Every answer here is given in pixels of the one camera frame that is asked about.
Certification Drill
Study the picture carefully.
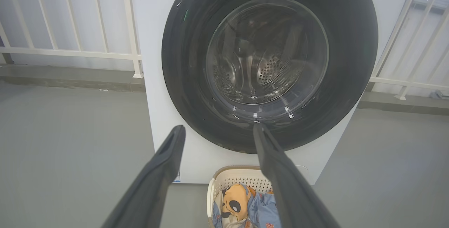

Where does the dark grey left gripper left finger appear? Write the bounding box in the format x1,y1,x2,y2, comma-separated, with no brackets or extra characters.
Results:
101,125,186,228

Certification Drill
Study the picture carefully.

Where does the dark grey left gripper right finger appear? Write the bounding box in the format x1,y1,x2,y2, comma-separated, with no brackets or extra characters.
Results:
253,123,341,228

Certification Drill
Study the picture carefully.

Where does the blue bear print garment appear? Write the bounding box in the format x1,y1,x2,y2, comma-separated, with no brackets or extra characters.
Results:
212,189,281,228

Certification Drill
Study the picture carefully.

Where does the cream orange cartoon garment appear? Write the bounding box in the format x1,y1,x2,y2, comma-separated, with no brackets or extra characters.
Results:
221,184,256,228

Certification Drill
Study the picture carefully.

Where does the black round glass washer door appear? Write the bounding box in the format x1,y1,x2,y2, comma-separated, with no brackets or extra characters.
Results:
161,0,378,154

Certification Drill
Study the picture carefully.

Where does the cream perforated laundry basket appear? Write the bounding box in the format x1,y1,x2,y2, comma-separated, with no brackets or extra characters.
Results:
206,166,281,228

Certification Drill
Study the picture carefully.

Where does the white washing machine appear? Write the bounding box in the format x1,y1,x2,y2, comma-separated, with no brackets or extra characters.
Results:
132,0,416,185

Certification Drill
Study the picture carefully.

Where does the steel washer drum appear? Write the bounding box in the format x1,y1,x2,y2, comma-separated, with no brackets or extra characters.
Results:
210,2,325,104

